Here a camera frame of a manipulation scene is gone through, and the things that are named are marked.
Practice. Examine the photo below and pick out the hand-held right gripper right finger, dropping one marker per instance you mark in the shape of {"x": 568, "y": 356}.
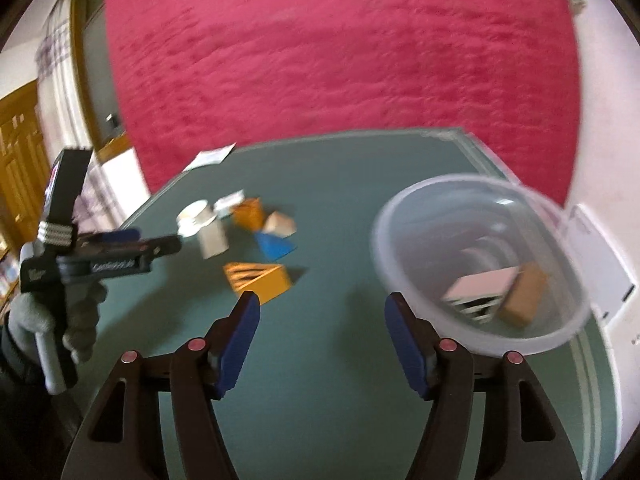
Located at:
{"x": 407, "y": 345}

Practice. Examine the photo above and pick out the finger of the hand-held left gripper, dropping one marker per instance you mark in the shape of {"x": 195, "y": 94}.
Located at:
{"x": 117, "y": 236}
{"x": 125, "y": 262}

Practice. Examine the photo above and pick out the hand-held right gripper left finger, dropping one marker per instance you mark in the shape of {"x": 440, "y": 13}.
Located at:
{"x": 240, "y": 345}

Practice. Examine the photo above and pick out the orange striped triangular block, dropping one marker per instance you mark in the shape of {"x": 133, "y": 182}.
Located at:
{"x": 265, "y": 282}

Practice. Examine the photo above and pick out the white cup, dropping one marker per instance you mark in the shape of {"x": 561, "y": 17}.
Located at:
{"x": 195, "y": 215}

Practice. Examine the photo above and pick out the blue triangular block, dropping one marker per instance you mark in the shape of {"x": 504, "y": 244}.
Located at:
{"x": 272, "y": 247}

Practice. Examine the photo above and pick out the clear plastic container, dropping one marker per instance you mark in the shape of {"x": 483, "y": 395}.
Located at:
{"x": 400, "y": 240}

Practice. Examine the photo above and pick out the tan wedge wooden block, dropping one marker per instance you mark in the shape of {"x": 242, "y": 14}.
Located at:
{"x": 279, "y": 225}

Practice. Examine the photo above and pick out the small orange block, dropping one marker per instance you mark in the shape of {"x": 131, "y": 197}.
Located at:
{"x": 247, "y": 215}

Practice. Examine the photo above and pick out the person's left forearm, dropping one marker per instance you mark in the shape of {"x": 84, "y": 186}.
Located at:
{"x": 25, "y": 410}

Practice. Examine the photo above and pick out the wooden door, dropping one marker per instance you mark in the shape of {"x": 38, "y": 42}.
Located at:
{"x": 20, "y": 160}

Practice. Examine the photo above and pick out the small dark box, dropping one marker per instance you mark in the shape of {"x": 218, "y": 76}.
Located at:
{"x": 113, "y": 121}

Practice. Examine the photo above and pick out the white striped triangular block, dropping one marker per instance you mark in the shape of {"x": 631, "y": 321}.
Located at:
{"x": 480, "y": 282}

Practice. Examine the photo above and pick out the small white grey object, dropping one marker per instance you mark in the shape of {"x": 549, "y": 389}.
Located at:
{"x": 227, "y": 202}

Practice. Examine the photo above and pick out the white paper slip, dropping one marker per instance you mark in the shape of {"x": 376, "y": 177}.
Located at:
{"x": 210, "y": 157}

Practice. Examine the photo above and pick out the tan rectangular wooden block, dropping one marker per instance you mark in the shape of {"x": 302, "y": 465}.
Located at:
{"x": 522, "y": 297}

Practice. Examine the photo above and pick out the green mat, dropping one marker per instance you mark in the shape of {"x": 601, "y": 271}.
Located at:
{"x": 340, "y": 240}

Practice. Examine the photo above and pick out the red quilted blanket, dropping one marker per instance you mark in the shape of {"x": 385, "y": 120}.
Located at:
{"x": 325, "y": 60}

